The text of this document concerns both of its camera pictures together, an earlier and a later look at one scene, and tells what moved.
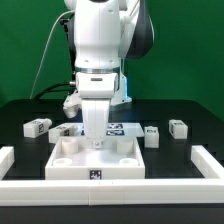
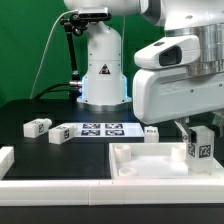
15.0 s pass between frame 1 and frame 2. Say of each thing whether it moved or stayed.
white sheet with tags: stayed
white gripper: moved
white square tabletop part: moved
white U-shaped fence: stayed
